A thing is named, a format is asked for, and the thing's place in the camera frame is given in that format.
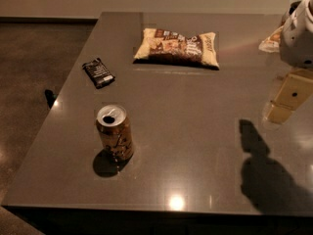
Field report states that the orange soda can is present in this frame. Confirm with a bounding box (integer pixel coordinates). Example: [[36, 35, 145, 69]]
[[96, 105, 133, 163]]

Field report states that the small dark floor object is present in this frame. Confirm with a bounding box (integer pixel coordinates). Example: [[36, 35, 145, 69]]
[[44, 89, 58, 108]]

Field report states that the yellow brown chip bag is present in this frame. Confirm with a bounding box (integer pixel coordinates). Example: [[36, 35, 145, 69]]
[[134, 28, 219, 71]]

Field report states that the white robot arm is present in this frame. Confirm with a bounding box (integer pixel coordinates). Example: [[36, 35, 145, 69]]
[[259, 0, 313, 124]]

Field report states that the black snack bar wrapper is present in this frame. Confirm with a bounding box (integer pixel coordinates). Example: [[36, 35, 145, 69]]
[[82, 58, 115, 89]]

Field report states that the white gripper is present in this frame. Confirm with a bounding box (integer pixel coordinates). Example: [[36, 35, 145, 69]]
[[258, 13, 313, 124]]

